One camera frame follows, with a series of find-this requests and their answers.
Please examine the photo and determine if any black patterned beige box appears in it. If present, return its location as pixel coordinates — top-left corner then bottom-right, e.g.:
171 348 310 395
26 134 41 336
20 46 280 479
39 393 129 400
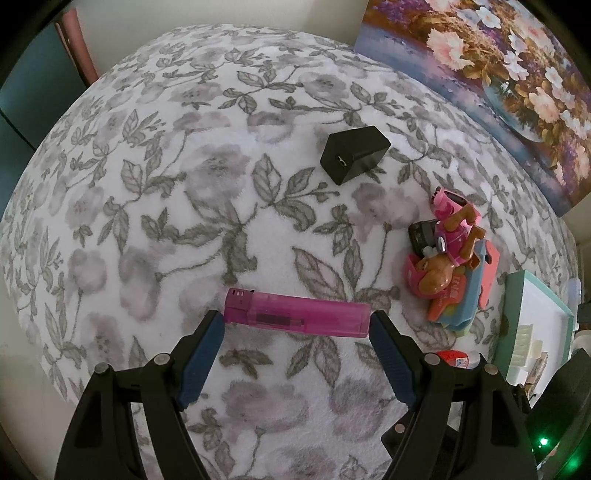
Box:
525 353 551 394

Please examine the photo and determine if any brown and pink toy dog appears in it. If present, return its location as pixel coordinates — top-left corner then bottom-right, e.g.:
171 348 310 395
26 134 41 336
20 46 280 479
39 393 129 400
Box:
405 205 488 301

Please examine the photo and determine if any floral painting canvas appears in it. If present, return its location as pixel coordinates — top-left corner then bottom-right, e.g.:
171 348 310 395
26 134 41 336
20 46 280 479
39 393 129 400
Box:
355 0 591 217

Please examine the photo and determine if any black charger cube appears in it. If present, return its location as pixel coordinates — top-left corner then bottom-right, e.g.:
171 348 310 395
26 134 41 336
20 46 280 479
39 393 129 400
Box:
320 126 392 186

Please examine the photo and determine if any small black toy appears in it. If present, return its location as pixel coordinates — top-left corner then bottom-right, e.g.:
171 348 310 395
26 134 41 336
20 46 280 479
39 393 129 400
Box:
407 220 444 254

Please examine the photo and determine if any pink wristband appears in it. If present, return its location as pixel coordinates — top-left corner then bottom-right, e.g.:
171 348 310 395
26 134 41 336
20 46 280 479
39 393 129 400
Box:
430 187 472 221

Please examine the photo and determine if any coral and blue plastic holder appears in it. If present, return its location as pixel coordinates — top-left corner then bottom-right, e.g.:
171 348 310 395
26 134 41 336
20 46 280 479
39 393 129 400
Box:
462 240 500 324

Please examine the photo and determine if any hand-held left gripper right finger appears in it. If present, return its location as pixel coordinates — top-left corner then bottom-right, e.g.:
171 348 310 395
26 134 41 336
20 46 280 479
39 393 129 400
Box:
368 310 539 480

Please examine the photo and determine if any teal tray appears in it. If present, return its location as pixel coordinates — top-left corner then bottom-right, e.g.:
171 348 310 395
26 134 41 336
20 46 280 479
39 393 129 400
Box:
490 270 575 394

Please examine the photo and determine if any pink board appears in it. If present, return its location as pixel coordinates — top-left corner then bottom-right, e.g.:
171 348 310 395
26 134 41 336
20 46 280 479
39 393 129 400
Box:
55 9 99 86

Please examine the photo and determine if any dark cabinet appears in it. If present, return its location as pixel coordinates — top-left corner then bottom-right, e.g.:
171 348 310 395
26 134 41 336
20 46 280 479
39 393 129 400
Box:
0 9 88 148

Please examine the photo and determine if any red and white tube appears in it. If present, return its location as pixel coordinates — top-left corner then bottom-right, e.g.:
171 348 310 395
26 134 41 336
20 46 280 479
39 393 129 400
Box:
436 349 483 370

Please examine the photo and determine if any pink lighter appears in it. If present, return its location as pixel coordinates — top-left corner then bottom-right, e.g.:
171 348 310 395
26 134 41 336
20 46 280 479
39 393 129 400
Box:
223 288 371 339

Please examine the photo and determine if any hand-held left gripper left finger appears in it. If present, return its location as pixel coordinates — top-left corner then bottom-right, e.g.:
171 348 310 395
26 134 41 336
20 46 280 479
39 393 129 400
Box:
54 309 226 480

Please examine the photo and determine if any white plastic holder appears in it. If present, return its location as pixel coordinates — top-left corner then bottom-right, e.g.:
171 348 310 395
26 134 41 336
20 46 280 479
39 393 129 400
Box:
510 322 537 366

